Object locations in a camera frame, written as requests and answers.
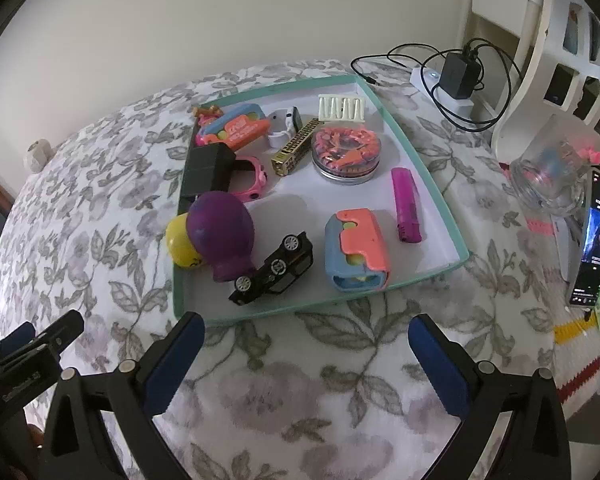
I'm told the purple yellow mushroom toy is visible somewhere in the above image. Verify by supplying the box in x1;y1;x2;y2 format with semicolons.
166;191;256;283

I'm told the black power adapter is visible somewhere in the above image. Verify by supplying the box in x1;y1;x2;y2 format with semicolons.
181;143;236;200

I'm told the black toy car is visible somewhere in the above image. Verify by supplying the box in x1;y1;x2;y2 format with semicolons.
228;232;314;306

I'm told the pink yellow toy figure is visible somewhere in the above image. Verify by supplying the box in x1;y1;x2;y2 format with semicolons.
192;105;224;128

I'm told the orange blue toy case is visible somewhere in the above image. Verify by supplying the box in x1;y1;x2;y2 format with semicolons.
325;208;391;292
195;103;270;152

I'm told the white smart watch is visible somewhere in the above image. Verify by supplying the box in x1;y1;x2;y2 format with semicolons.
266;106;303;150

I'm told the cream hair claw clip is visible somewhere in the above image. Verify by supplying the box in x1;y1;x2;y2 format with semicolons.
317;94;366;124

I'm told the smartphone with lit screen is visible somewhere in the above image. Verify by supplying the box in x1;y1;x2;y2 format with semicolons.
567;167;600;309

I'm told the pink kids watch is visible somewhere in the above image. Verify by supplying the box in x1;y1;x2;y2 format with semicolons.
228;156;268;203

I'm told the pink highlighter marker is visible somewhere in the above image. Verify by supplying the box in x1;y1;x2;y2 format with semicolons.
391;167;422;244

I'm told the teal white tray box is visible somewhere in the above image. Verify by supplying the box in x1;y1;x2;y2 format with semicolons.
173;75;469;326

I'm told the clear glass jar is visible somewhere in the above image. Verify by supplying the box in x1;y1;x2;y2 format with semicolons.
509;115;600;217

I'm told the round tin orange lid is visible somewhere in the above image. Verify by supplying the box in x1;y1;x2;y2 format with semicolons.
311;126;381;184

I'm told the black charger brick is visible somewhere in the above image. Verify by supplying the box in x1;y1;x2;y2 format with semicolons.
440;49;481;100

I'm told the white shelf unit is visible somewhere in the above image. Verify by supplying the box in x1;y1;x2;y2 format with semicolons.
457;0;600;164

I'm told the white power strip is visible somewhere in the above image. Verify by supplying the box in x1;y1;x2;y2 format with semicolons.
410;66;474;118

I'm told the black cable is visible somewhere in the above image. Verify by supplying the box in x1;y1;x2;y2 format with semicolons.
349;38;524;134

